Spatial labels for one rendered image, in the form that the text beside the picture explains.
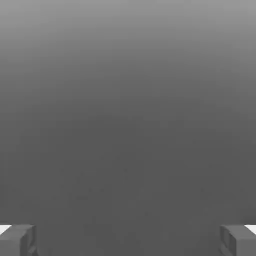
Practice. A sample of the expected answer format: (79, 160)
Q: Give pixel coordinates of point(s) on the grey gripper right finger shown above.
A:
(242, 242)

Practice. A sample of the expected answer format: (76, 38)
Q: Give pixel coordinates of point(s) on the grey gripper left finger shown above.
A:
(14, 242)

